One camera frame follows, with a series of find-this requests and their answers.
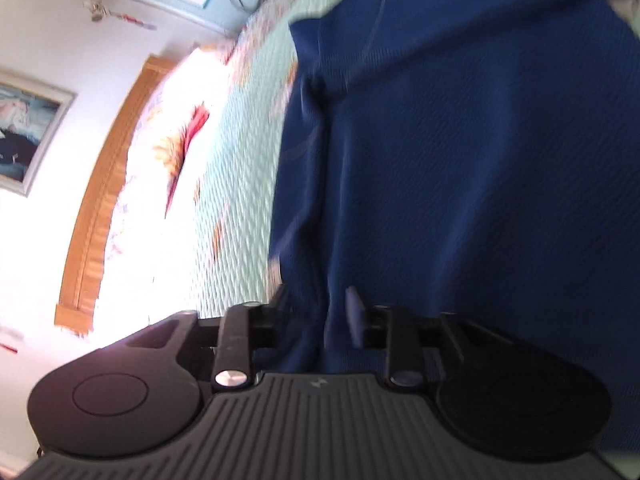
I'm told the blue knit sweater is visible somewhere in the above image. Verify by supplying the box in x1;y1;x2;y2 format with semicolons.
262;0;639;452

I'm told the floral pillow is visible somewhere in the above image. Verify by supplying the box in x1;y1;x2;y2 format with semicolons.
93;44;230;338

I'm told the mint quilted bee bedspread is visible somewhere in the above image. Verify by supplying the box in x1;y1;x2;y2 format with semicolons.
188;0;341;318

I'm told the framed wedding photo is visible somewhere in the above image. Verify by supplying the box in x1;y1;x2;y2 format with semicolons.
1;67;76;196

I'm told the wooden headboard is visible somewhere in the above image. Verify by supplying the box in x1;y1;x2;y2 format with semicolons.
54;55;177;336

